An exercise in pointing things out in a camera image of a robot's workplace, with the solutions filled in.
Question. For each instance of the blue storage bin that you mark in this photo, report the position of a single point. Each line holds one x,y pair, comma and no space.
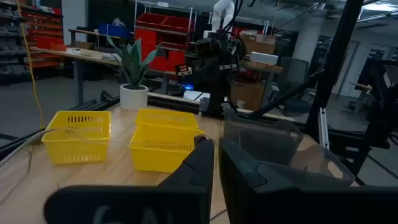
113,30

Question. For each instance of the dark smoky plastic bin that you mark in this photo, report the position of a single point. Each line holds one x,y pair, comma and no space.
317,158
261,140

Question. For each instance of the white plant pot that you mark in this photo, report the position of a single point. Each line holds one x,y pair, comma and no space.
133,98

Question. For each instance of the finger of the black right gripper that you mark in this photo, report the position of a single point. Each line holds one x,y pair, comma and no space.
184,71
228,69

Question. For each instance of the wooden work table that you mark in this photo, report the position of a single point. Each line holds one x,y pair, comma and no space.
77,56

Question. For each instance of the brown cardboard box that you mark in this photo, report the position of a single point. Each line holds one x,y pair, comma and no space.
247,95
258,43

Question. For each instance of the yellow plastic basket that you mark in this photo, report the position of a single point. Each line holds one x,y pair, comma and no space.
77,146
158,155
168,118

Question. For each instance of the silver aluminium bracket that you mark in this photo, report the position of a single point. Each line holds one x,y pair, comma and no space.
323,127

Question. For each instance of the black machine cabinet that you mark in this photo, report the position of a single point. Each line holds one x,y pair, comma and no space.
382,99

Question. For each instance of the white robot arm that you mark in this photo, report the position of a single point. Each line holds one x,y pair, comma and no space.
222,14

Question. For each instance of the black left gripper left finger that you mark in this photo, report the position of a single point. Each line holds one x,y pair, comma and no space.
186,199

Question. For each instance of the green artificial plant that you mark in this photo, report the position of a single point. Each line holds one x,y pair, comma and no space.
133,65

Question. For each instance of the grey office chair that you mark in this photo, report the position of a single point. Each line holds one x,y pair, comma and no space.
293,81

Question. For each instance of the white flat box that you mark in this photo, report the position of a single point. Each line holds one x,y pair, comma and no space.
264,58

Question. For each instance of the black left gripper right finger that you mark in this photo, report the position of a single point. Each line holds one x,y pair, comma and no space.
280,202

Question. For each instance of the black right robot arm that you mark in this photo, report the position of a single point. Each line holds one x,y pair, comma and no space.
214,93

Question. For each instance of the storage shelf with red bins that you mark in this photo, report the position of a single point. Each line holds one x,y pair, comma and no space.
31,37

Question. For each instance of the black upright frame post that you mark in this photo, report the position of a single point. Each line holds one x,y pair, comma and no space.
335,62

